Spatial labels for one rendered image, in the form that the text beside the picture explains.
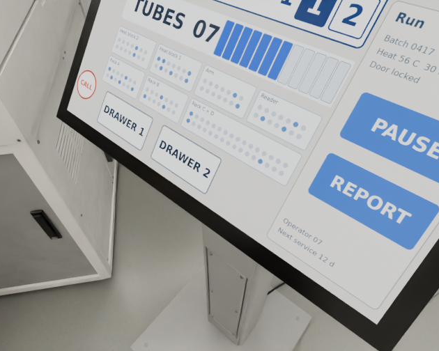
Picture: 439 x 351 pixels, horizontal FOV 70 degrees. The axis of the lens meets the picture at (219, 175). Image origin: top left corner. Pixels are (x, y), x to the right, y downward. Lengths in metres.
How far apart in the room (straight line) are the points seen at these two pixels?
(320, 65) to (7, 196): 0.84
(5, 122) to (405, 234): 0.71
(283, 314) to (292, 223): 1.01
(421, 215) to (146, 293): 1.19
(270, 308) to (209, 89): 1.06
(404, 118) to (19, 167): 0.79
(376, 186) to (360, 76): 0.10
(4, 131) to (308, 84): 0.63
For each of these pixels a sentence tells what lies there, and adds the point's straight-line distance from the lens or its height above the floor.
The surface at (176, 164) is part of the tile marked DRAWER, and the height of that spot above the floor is 1.00.
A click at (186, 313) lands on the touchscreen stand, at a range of 1.30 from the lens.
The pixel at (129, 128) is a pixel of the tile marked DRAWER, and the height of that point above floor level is 1.00.
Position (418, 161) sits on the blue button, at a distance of 0.31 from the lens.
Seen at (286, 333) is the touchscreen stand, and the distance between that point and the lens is 1.30.
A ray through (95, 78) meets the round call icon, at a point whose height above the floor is 1.03.
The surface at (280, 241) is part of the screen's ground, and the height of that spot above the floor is 0.99.
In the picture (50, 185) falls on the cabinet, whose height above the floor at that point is 0.65.
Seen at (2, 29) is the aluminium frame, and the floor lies 0.98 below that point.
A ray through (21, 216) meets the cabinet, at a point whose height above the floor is 0.53.
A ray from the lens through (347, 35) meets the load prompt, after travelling 0.33.
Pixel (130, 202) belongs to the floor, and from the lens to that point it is 1.63.
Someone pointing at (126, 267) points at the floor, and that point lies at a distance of 1.45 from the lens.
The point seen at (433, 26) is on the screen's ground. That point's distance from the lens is 0.33.
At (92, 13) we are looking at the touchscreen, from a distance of 0.53.
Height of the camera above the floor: 1.28
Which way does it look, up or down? 49 degrees down
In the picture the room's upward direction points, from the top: 1 degrees clockwise
